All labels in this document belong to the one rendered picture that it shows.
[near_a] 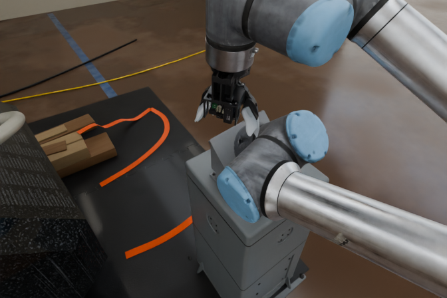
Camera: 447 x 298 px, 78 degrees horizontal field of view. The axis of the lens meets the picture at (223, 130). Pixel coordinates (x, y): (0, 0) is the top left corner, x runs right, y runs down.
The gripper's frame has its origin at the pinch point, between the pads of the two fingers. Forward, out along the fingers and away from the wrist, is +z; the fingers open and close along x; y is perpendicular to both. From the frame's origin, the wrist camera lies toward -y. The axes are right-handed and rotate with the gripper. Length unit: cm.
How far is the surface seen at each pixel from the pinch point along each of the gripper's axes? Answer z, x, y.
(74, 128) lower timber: 131, -158, -76
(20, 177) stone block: 53, -86, 9
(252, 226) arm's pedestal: 34.7, 12.0, 6.3
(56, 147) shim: 114, -141, -44
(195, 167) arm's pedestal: 38.2, -14.4, -11.2
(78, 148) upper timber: 115, -125, -48
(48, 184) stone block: 60, -78, 5
